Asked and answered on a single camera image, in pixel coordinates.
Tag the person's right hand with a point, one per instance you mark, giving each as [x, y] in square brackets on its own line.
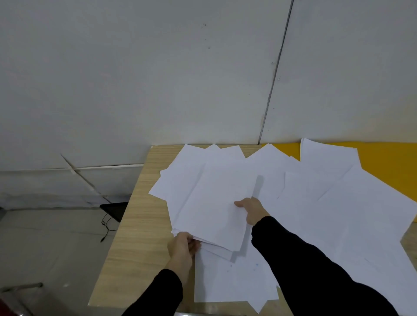
[255, 210]

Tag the person's left hand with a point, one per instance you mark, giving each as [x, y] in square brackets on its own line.
[182, 252]

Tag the gathered white papers stack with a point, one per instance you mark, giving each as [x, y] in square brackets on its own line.
[215, 202]

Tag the pile of white papers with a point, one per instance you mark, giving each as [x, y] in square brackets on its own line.
[342, 221]

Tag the yellow folder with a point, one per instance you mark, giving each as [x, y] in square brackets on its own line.
[391, 169]

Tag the person's right forearm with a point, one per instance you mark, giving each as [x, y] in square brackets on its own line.
[309, 270]

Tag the person's left forearm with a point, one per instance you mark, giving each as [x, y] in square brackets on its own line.
[159, 296]

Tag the black flat panel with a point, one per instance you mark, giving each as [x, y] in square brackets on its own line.
[115, 210]

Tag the metal stool leg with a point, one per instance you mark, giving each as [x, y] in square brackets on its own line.
[22, 287]

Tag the dark red stool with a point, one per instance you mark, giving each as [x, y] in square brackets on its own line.
[5, 306]

